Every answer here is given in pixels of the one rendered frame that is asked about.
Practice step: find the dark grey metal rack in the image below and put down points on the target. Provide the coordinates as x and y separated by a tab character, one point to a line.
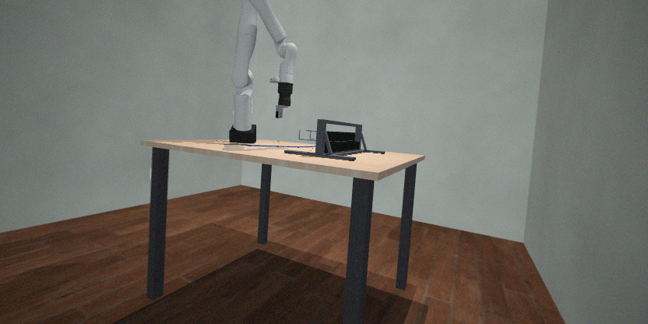
346	142

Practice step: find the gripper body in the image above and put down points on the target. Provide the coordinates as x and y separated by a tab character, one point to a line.
285	87

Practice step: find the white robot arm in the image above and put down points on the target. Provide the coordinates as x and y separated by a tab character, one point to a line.
241	77

